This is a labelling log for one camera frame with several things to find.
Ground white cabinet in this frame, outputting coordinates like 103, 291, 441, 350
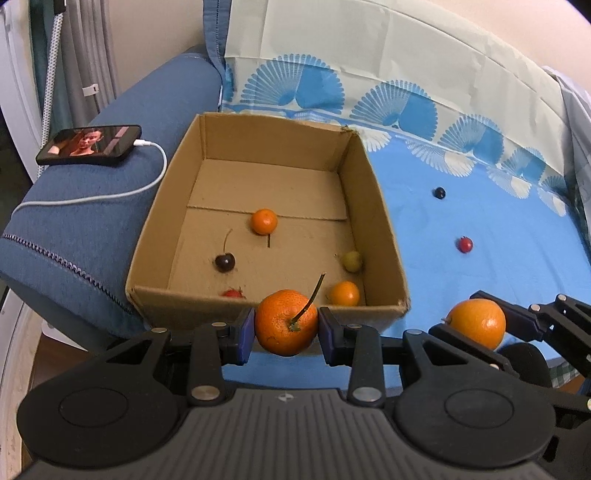
0, 0, 47, 182

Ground grey curtain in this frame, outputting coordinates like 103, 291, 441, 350
28, 0, 122, 139

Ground blue fabric sofa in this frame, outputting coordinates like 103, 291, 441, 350
0, 0, 236, 343

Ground pale grey cloth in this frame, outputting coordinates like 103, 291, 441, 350
540, 65, 591, 259

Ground blue fan-print sheet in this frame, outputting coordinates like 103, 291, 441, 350
219, 0, 591, 394

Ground black smartphone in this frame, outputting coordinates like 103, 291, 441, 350
35, 124, 143, 167

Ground green checked cloth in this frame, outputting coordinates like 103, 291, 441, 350
547, 357, 585, 394

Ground stemmed orange tangerine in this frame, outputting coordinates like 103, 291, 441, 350
254, 272, 327, 357

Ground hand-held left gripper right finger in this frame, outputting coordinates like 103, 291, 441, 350
318, 306, 468, 407

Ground dark cherry with stem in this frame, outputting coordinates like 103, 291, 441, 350
214, 228, 236, 273

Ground black white braided cord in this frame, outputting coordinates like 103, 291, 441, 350
39, 0, 66, 149

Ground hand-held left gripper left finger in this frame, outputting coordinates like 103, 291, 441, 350
106, 307, 257, 407

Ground white charging cable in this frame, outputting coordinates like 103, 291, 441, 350
11, 138, 168, 216

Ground brown cardboard box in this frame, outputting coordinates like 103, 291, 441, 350
126, 112, 411, 334

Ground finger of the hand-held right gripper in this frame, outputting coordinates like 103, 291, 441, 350
428, 322, 519, 378
470, 290, 591, 346

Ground yellow green fruit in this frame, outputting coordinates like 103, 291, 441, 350
340, 250, 365, 273

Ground small orange kumquat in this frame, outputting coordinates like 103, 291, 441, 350
327, 281, 361, 307

